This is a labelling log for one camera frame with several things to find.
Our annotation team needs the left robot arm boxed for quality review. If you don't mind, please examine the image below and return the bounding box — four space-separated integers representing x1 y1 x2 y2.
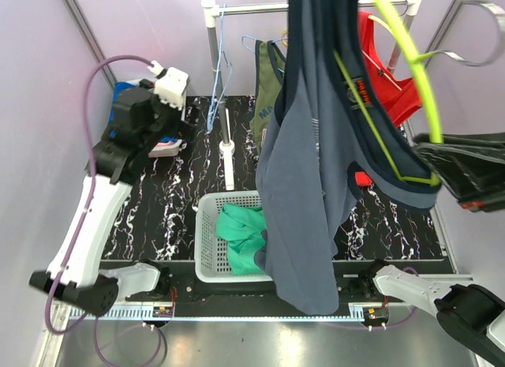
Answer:
29 87 191 316

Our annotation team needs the red tank top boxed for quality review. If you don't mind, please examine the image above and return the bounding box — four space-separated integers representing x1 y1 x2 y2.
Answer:
353 11 424 186

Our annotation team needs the white laundry basket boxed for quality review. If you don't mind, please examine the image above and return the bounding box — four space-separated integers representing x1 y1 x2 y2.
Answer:
194 190 272 283
112 79 182 158

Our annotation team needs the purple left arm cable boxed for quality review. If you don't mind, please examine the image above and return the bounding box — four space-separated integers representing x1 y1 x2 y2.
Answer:
43 54 159 335

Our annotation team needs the light blue wire hanger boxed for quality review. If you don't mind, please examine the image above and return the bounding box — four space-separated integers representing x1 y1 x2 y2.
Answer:
241 35 288 55

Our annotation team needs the white back laundry basket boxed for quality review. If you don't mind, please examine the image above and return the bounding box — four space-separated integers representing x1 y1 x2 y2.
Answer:
112 79 182 158

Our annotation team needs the white front laundry basket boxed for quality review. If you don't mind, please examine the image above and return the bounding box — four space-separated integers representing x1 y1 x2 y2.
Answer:
194 190 272 283

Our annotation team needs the neon green hanger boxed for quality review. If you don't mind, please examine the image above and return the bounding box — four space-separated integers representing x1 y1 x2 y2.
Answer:
333 0 498 186

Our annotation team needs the blue-grey tank top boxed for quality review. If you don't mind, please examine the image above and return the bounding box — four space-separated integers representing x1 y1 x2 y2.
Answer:
256 0 440 315

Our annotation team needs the blue folded garment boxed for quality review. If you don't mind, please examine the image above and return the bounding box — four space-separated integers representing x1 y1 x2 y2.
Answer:
107 82 139 143

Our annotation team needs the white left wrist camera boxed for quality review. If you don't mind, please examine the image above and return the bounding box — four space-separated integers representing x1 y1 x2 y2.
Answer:
148 60 189 110

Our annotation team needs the olive green tank top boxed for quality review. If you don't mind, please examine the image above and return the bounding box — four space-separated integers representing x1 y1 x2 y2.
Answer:
249 40 286 154

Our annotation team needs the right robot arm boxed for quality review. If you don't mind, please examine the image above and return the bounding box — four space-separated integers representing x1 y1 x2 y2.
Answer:
358 133 504 366

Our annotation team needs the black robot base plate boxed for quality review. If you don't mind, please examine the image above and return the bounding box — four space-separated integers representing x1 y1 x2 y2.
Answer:
125 260 455 319

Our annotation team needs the green garment in basket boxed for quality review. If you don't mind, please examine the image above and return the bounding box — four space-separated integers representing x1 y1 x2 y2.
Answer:
215 203 266 276

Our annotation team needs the empty light blue hanger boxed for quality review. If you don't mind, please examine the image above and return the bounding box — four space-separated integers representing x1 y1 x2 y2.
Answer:
204 1 234 134

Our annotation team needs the metal clothes rack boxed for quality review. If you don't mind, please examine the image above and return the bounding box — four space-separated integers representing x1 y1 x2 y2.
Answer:
200 0 422 191

